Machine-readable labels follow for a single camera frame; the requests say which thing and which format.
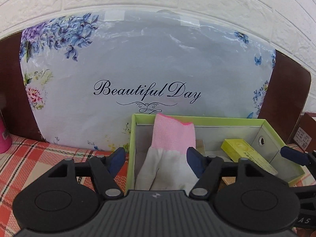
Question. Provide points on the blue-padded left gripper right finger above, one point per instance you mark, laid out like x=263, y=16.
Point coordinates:
x=207, y=170

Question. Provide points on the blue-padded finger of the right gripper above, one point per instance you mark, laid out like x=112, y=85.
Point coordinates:
x=301, y=158

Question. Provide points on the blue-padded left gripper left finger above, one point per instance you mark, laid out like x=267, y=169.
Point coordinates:
x=104, y=170

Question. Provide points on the white glove with pink cuff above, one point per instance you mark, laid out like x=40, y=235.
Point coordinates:
x=165, y=166

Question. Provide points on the brown cardboard box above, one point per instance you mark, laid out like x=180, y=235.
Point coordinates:
x=305, y=134

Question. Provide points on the large green cardboard box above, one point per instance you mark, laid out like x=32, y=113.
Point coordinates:
x=232, y=138

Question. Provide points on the yellow-green small box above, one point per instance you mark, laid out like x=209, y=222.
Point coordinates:
x=239, y=148

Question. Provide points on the dark brown wooden headboard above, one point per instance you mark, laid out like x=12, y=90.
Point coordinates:
x=284, y=102

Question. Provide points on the plaid bed sheet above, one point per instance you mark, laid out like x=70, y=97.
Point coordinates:
x=23, y=163

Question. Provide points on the floral Beautiful Day pillow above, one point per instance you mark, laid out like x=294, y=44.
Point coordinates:
x=86, y=75

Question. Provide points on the pink thermos bottle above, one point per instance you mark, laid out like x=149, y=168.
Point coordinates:
x=5, y=138

